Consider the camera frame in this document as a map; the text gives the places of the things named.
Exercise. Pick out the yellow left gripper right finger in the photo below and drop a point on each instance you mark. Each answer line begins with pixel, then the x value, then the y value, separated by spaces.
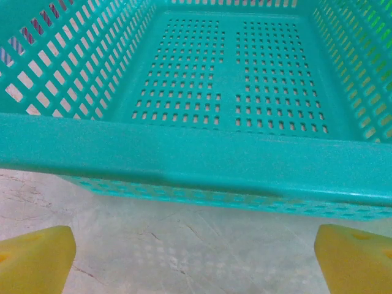
pixel 358 263

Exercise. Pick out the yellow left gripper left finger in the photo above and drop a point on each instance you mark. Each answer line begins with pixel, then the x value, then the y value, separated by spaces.
pixel 33 263

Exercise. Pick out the teal plastic basket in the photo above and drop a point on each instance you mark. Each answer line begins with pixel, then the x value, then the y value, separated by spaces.
pixel 196 153

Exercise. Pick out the green plastic basket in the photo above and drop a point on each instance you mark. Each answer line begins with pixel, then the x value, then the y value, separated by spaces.
pixel 371 13

